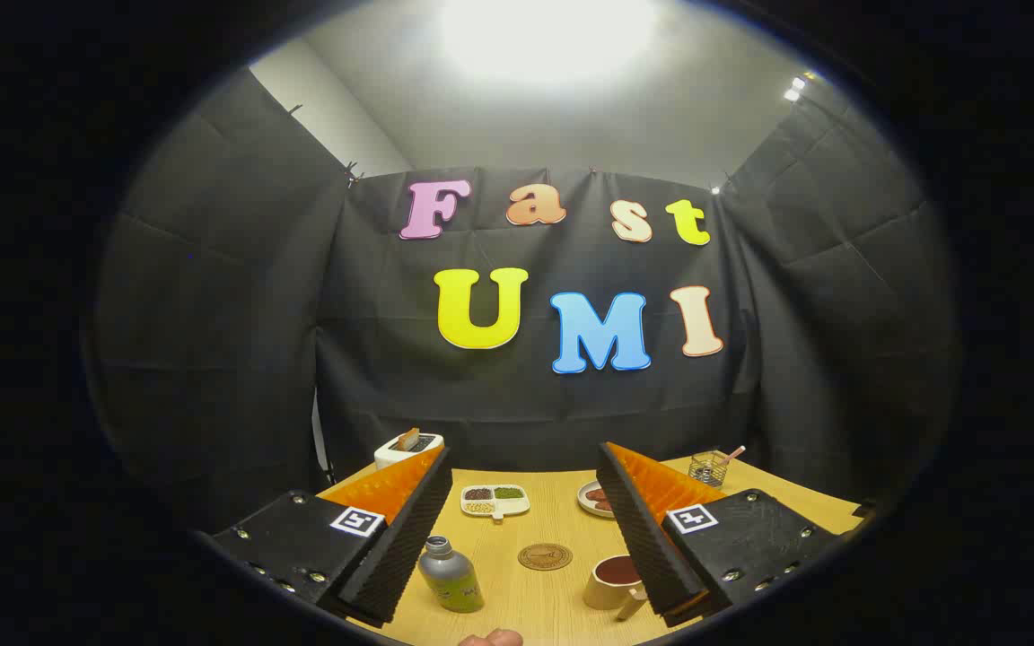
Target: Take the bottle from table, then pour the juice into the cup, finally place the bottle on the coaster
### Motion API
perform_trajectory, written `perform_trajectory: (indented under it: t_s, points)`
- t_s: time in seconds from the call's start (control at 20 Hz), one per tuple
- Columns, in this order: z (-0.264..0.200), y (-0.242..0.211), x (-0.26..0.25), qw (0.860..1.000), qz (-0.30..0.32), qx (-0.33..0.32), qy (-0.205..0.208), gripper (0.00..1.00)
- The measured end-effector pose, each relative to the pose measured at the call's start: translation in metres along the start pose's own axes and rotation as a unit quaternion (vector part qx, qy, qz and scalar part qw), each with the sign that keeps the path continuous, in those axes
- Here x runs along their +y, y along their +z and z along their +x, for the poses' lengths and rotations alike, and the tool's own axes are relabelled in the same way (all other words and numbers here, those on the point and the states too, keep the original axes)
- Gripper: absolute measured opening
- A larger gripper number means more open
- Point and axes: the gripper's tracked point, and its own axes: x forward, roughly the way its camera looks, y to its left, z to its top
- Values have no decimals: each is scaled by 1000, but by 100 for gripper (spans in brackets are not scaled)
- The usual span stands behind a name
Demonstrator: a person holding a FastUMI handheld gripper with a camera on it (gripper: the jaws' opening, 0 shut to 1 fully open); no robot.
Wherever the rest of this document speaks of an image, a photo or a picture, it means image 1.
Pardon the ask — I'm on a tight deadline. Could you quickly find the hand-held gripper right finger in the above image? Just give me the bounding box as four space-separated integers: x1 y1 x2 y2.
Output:
596 441 841 629

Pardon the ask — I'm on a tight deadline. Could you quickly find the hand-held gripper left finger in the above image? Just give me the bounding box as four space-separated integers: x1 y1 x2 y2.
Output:
210 444 455 629

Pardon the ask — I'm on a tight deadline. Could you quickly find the silver bottle with green label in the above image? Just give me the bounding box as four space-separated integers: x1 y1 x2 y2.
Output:
418 536 485 615

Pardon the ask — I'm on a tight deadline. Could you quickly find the cream cup with wooden handle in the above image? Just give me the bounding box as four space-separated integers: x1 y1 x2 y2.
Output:
583 554 650 622

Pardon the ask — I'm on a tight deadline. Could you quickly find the round brown coaster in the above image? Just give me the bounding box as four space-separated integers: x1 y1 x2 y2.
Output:
518 543 574 572

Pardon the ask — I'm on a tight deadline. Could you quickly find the white round plate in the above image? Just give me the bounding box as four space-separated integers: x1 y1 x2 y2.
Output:
576 480 617 519

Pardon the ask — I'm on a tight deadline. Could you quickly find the white toaster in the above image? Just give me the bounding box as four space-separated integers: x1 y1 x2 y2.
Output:
374 432 444 471

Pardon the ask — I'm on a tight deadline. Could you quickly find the white divided dish with beans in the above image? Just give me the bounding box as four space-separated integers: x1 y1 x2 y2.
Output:
460 484 531 523

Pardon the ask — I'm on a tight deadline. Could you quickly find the wooden table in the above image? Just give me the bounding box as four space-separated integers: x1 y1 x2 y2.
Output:
318 453 863 646

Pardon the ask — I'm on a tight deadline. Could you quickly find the ceiling light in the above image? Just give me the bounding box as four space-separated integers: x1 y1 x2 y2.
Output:
441 0 662 82

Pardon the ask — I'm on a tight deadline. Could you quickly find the metal wire basket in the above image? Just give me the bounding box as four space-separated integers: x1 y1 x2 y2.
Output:
688 451 729 488

